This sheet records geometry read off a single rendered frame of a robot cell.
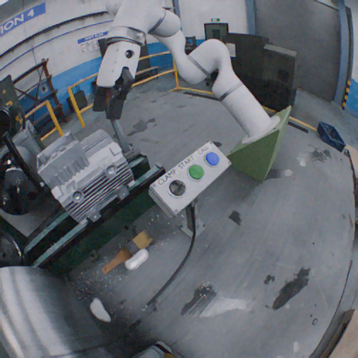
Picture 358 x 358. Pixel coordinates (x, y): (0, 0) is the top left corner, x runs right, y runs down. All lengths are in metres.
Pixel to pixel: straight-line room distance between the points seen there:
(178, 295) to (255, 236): 0.30
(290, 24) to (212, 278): 6.75
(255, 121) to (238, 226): 0.37
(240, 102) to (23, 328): 0.78
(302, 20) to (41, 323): 7.00
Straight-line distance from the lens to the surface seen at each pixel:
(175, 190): 0.29
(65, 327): 0.30
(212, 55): 0.66
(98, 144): 0.42
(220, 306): 0.50
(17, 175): 0.70
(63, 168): 0.40
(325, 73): 6.67
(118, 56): 0.33
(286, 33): 6.68
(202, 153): 0.35
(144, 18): 0.38
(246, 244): 0.55
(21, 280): 0.32
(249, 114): 0.62
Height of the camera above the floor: 1.30
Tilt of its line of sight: 48 degrees down
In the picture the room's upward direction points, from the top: 9 degrees counter-clockwise
